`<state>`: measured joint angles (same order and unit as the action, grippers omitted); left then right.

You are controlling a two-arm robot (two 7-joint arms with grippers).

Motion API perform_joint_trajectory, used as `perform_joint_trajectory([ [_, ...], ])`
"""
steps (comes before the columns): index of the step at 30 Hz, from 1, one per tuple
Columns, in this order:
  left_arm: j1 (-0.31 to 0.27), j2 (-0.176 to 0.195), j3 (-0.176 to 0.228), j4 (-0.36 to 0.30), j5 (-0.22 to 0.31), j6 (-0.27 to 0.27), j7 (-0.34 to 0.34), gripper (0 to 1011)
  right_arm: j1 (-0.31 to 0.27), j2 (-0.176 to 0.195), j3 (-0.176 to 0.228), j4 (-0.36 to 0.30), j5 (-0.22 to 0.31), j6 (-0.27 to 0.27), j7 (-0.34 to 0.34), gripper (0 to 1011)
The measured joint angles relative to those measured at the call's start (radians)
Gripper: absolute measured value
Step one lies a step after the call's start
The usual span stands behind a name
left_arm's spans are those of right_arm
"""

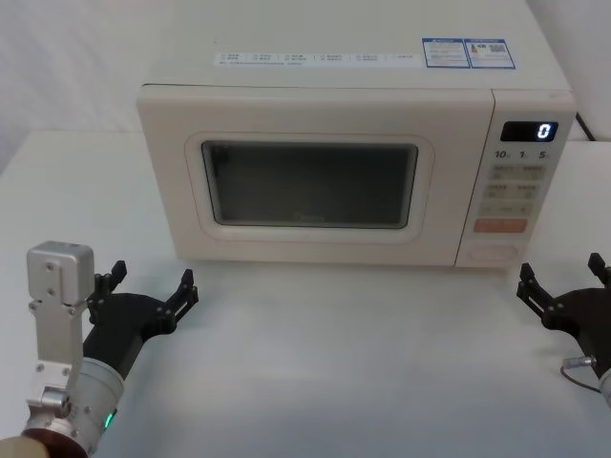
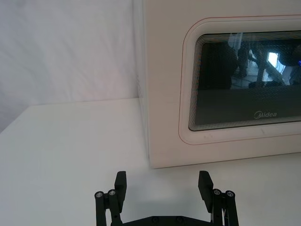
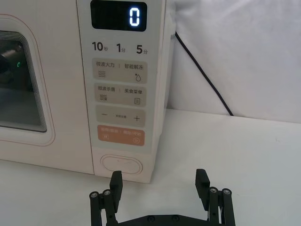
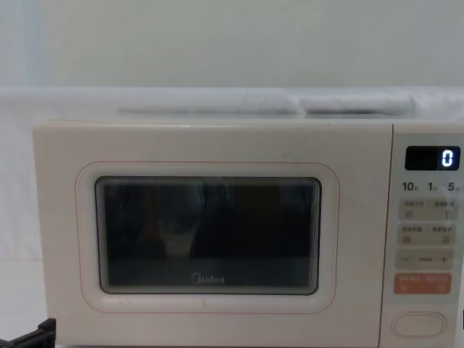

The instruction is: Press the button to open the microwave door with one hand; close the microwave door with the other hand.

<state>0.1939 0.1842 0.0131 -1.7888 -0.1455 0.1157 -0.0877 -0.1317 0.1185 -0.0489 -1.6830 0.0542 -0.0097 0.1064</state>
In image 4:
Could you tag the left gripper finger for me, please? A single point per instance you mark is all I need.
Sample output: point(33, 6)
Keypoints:
point(41, 335)

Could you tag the cream microwave oven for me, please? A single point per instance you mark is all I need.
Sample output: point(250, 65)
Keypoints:
point(217, 145)

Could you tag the oven control panel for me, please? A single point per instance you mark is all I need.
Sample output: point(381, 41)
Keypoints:
point(424, 224)

